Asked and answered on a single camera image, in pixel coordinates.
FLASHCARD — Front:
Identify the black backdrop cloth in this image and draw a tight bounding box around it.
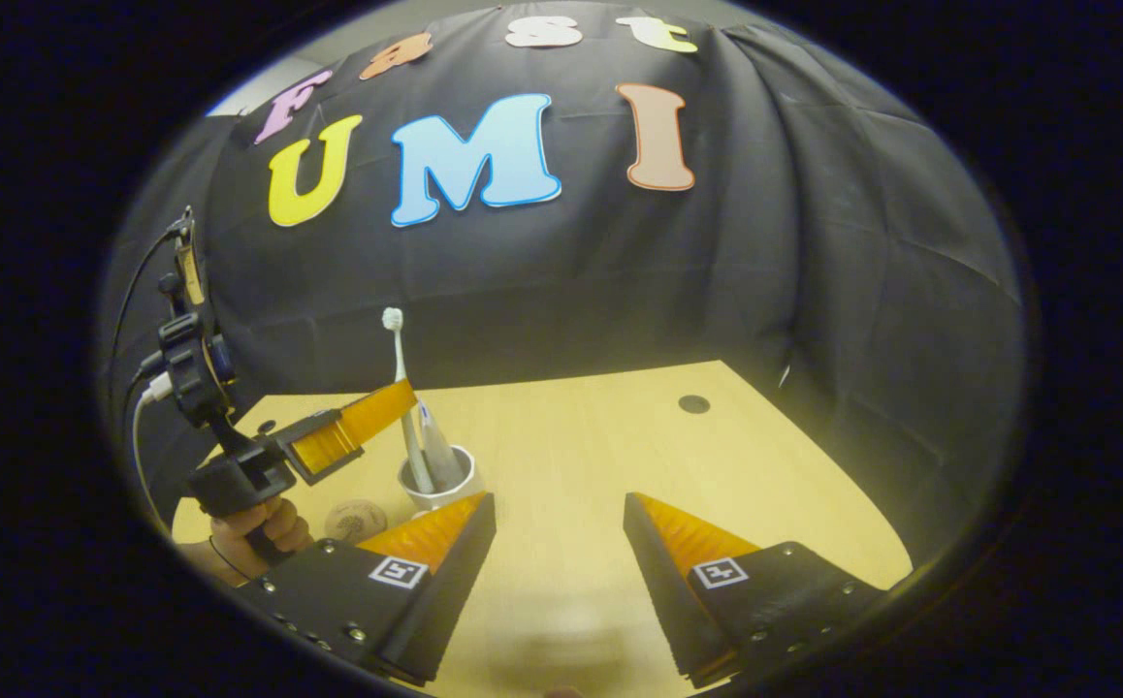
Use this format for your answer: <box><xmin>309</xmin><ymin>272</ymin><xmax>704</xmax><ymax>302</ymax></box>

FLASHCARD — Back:
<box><xmin>101</xmin><ymin>0</ymin><xmax>1026</xmax><ymax>563</ymax></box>

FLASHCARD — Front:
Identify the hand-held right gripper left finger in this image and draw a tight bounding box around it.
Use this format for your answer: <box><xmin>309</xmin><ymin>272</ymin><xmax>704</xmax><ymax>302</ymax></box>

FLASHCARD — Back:
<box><xmin>244</xmin><ymin>492</ymin><xmax>497</xmax><ymax>685</ymax></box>

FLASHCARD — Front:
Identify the black cable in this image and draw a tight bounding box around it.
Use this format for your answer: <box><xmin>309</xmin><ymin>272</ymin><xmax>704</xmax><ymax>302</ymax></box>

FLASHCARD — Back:
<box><xmin>113</xmin><ymin>221</ymin><xmax>184</xmax><ymax>384</ymax></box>

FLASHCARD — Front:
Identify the light blue toothbrush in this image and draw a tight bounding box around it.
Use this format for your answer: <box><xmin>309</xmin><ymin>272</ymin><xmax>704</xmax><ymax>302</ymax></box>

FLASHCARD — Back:
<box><xmin>382</xmin><ymin>307</ymin><xmax>436</xmax><ymax>495</ymax></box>

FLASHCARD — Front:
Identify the white toothpaste tube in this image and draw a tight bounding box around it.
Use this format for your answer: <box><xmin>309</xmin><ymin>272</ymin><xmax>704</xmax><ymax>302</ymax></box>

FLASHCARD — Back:
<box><xmin>414</xmin><ymin>399</ymin><xmax>466</xmax><ymax>492</ymax></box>

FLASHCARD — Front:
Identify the white cable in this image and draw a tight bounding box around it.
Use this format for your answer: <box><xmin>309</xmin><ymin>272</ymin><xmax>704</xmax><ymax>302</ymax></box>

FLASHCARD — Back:
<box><xmin>132</xmin><ymin>373</ymin><xmax>176</xmax><ymax>510</ymax></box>

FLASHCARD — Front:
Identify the round cork coaster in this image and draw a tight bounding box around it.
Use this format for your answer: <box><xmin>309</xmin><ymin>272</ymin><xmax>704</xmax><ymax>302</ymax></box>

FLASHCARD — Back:
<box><xmin>324</xmin><ymin>498</ymin><xmax>390</xmax><ymax>546</ymax></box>

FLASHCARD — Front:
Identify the thin black wristband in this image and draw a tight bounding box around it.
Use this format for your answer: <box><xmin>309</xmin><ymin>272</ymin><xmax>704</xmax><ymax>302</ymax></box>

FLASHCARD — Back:
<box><xmin>209</xmin><ymin>535</ymin><xmax>252</xmax><ymax>583</ymax></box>

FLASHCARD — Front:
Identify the white cup with wooden handle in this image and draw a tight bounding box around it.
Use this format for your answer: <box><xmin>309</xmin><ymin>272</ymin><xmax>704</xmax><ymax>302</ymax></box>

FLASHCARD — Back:
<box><xmin>397</xmin><ymin>444</ymin><xmax>479</xmax><ymax>513</ymax></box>

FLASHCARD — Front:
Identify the light wooden desktop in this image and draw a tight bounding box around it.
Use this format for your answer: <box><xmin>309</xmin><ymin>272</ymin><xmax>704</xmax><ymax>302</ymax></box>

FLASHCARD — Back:
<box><xmin>172</xmin><ymin>361</ymin><xmax>914</xmax><ymax>698</ymax></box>

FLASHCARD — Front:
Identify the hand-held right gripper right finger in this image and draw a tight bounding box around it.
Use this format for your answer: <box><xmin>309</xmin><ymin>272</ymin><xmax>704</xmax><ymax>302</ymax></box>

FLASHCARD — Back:
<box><xmin>622</xmin><ymin>492</ymin><xmax>888</xmax><ymax>685</ymax></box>

